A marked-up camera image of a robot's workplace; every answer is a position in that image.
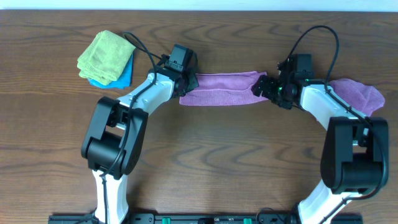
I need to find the folded blue cloth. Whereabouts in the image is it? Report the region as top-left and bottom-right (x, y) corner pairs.
(88, 54), (134, 89)

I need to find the folded green cloth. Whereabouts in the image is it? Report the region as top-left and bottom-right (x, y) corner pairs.
(77, 30), (136, 86)

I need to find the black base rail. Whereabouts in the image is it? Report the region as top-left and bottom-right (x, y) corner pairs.
(48, 212), (364, 224)

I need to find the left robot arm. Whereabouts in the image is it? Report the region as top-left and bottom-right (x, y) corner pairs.
(81, 67), (199, 223)

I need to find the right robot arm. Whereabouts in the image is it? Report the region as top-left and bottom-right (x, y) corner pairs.
(251, 75), (389, 223)

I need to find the crumpled purple cloth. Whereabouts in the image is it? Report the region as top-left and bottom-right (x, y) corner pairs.
(330, 78), (386, 116)

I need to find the purple microfiber cloth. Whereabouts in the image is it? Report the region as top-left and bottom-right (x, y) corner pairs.
(179, 71), (267, 106)

